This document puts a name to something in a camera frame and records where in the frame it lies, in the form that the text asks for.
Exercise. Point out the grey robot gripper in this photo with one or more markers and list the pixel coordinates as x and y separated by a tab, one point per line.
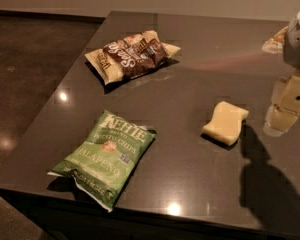
298	42

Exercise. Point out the pale snack bag at edge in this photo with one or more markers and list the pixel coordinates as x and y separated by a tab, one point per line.
274	45

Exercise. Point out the brown sea salt chips bag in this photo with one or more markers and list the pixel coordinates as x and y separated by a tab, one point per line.
131	57

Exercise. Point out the green Kettle jalapeno chips bag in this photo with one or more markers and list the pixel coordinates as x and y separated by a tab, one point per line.
101	165

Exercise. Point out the yellow wavy sponge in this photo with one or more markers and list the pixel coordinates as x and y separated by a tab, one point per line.
225	125

